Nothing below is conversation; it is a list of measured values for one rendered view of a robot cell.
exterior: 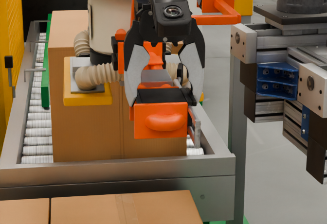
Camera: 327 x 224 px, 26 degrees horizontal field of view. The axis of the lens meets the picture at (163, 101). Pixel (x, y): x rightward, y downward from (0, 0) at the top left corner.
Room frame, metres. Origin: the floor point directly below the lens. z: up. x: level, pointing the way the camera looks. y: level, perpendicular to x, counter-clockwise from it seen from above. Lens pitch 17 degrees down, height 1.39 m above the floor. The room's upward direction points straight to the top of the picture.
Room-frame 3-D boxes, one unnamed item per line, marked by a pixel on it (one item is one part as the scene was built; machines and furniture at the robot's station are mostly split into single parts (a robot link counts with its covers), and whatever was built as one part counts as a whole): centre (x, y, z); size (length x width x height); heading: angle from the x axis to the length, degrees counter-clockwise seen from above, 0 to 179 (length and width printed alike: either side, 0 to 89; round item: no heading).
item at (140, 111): (0.96, 0.01, 1.08); 0.08 x 0.07 x 0.05; 7
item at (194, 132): (1.02, -0.04, 1.08); 0.31 x 0.03 x 0.05; 7
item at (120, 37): (1.31, 0.05, 1.08); 0.10 x 0.08 x 0.06; 97
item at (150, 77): (1.10, 0.02, 1.08); 0.07 x 0.07 x 0.04; 7
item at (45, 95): (3.41, 0.60, 0.60); 1.60 x 0.11 x 0.09; 8
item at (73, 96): (1.55, 0.18, 0.98); 0.34 x 0.10 x 0.05; 7
